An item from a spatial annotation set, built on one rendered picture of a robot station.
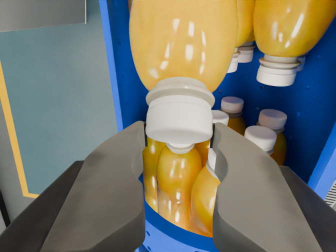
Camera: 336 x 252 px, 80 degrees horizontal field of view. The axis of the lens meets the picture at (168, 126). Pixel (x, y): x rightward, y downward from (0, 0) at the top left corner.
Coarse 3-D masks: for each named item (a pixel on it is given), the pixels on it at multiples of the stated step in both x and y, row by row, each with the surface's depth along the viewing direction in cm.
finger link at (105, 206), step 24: (120, 144) 10; (144, 144) 12; (96, 168) 8; (120, 168) 8; (72, 192) 7; (96, 192) 7; (120, 192) 7; (72, 216) 6; (96, 216) 6; (120, 216) 6; (144, 216) 7; (48, 240) 6; (72, 240) 6; (96, 240) 6; (120, 240) 6
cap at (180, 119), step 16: (176, 96) 10; (192, 96) 11; (160, 112) 10; (176, 112) 10; (192, 112) 10; (208, 112) 11; (160, 128) 10; (176, 128) 10; (192, 128) 10; (208, 128) 11
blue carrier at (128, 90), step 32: (128, 32) 28; (128, 64) 29; (256, 64) 35; (320, 64) 27; (128, 96) 30; (224, 96) 41; (256, 96) 38; (288, 96) 33; (320, 96) 27; (288, 128) 34; (320, 128) 27; (288, 160) 34; (320, 160) 16; (320, 192) 18; (160, 224) 23
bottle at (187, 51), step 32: (160, 0) 11; (192, 0) 10; (224, 0) 11; (160, 32) 10; (192, 32) 10; (224, 32) 11; (160, 64) 11; (192, 64) 11; (224, 64) 12; (160, 96) 11
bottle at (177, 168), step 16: (192, 144) 28; (160, 160) 29; (176, 160) 27; (192, 160) 28; (160, 176) 29; (176, 176) 27; (192, 176) 28; (160, 192) 30; (176, 192) 28; (160, 208) 32; (176, 208) 30; (176, 224) 32
